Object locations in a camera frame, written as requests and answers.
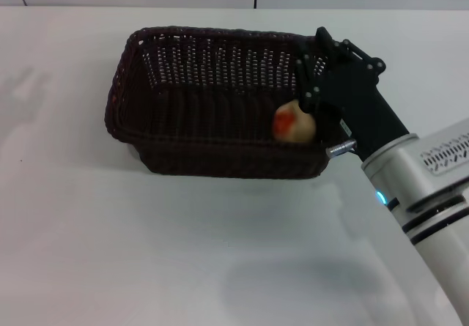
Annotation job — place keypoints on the beige and orange peach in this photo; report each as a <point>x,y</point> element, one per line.
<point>293,124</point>

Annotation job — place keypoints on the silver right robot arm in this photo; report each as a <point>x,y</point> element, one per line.
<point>436,267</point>

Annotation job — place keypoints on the silver vented wrist camera box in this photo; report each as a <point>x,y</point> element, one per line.
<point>447,154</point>

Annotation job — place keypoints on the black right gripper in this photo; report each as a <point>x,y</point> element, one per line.
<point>359,102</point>

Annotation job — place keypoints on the dark brown woven basket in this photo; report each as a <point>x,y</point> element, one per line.
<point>205,121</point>

